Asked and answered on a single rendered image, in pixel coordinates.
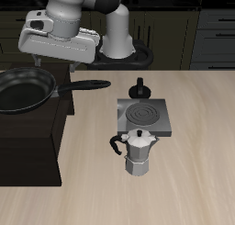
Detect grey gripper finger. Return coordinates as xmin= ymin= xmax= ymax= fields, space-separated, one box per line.
xmin=33 ymin=54 xmax=42 ymax=67
xmin=69 ymin=62 xmax=80 ymax=73

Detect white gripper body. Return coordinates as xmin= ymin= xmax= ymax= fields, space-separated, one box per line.
xmin=17 ymin=22 xmax=101 ymax=64

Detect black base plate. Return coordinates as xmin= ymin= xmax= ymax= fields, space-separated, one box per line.
xmin=86 ymin=39 xmax=154 ymax=71

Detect round black knob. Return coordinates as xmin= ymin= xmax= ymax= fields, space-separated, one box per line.
xmin=128 ymin=76 xmax=152 ymax=100

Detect silver moka pot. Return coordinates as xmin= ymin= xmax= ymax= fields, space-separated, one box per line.
xmin=109 ymin=128 xmax=160 ymax=177

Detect dark kitchen cupboards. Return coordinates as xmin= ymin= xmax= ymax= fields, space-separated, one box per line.
xmin=0 ymin=0 xmax=235 ymax=72

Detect black frying pan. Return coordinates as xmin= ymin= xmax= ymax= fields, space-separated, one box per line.
xmin=0 ymin=66 xmax=112 ymax=116

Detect dark grey stove plate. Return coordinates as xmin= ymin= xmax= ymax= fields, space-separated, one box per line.
xmin=116 ymin=97 xmax=173 ymax=138

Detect dark wooden cabinet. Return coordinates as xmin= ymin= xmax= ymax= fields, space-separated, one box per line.
xmin=0 ymin=62 xmax=75 ymax=187

